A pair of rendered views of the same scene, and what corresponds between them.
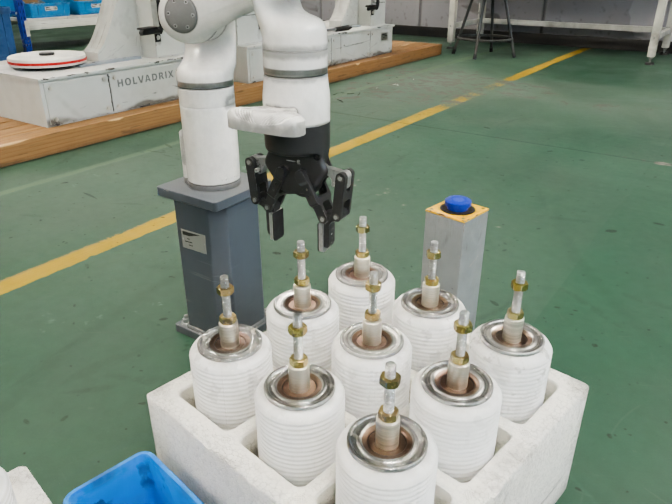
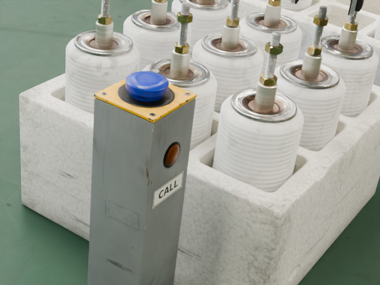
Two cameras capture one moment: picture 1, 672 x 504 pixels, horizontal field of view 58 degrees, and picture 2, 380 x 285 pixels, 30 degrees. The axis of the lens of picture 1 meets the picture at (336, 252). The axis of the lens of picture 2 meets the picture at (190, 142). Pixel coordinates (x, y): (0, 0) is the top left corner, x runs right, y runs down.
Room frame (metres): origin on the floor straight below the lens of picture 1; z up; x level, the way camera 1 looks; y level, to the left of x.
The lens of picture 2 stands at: (1.45, -0.27, 0.62)
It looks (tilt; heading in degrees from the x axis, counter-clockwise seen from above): 31 degrees down; 167
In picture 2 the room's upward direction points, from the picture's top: 7 degrees clockwise
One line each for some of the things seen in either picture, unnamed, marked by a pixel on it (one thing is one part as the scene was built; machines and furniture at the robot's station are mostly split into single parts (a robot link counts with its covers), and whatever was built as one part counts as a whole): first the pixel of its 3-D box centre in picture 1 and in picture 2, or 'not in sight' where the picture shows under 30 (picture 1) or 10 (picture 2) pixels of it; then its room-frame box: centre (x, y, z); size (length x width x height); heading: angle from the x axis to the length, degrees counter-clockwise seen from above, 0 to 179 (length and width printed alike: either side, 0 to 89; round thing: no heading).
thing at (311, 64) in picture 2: (302, 295); (311, 65); (0.68, 0.04, 0.26); 0.02 x 0.02 x 0.03
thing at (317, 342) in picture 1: (304, 361); (296, 137); (0.68, 0.04, 0.16); 0.10 x 0.10 x 0.18
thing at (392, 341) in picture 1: (371, 340); (229, 46); (0.59, -0.04, 0.25); 0.08 x 0.08 x 0.01
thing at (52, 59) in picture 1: (47, 59); not in sight; (2.59, 1.20, 0.29); 0.30 x 0.30 x 0.06
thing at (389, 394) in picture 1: (389, 398); not in sight; (0.43, -0.05, 0.30); 0.01 x 0.01 x 0.08
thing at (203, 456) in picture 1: (368, 444); (214, 149); (0.59, -0.04, 0.09); 0.39 x 0.39 x 0.18; 47
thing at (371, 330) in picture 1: (372, 331); (230, 37); (0.59, -0.04, 0.26); 0.02 x 0.02 x 0.03
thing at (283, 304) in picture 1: (302, 304); (309, 75); (0.68, 0.04, 0.25); 0.08 x 0.08 x 0.01
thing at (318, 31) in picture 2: (301, 268); (317, 35); (0.68, 0.04, 0.30); 0.01 x 0.01 x 0.08
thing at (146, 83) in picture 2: (457, 205); (146, 89); (0.86, -0.19, 0.32); 0.04 x 0.04 x 0.02
